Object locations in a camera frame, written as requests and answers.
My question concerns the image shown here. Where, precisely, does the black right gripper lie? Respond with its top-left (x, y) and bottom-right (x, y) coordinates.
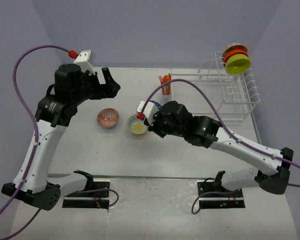
top-left (144, 108), bottom-right (186, 138)

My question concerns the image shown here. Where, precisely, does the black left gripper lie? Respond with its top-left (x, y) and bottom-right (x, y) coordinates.
top-left (71, 66), bottom-right (120, 105)

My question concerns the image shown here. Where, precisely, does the blue triangle patterned bowl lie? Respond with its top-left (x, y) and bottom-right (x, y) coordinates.
top-left (150, 100), bottom-right (162, 111)

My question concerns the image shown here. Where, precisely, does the red patterned bowl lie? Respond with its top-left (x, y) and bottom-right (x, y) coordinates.
top-left (96, 108), bottom-right (120, 129)

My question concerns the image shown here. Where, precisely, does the yellow teal patterned bowl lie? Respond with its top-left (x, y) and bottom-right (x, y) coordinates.
top-left (126, 114), bottom-right (148, 135)

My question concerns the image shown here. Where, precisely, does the lime green bowl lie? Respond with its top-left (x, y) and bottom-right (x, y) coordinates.
top-left (225, 54), bottom-right (251, 75)

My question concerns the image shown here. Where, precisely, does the orange bowl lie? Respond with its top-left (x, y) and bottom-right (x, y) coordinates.
top-left (223, 49), bottom-right (249, 63)

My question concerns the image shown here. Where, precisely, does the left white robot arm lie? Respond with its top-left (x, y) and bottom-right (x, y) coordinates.
top-left (1, 63), bottom-right (121, 211)

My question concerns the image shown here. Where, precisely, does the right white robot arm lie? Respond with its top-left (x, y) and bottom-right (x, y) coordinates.
top-left (145, 101), bottom-right (293, 197)

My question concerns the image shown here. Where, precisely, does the white cutlery holder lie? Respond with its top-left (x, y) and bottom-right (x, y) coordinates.
top-left (160, 83), bottom-right (172, 105)

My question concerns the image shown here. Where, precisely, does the orange plastic fork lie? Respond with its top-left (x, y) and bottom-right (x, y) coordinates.
top-left (158, 75), bottom-right (165, 95)

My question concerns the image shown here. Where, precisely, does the orange plastic spoon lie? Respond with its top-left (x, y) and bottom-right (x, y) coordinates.
top-left (162, 74), bottom-right (171, 95)

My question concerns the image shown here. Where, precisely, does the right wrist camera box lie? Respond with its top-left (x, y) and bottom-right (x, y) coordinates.
top-left (136, 100), bottom-right (159, 126)

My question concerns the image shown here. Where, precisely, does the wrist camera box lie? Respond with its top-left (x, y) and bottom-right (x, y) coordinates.
top-left (73, 50), bottom-right (95, 76)
top-left (136, 100), bottom-right (159, 126)

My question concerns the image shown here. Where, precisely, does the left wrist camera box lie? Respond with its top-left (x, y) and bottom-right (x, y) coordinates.
top-left (73, 50), bottom-right (95, 76)

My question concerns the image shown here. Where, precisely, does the white wire dish rack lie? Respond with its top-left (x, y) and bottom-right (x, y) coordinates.
top-left (171, 52), bottom-right (261, 123)

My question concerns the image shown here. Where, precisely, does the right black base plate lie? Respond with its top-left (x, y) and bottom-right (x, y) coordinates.
top-left (197, 179), bottom-right (246, 210)

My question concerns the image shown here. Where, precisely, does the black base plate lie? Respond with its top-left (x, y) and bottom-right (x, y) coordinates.
top-left (197, 179), bottom-right (246, 210)
top-left (62, 191), bottom-right (110, 210)

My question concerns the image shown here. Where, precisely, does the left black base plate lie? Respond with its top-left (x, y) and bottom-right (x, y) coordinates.
top-left (62, 191), bottom-right (110, 210)

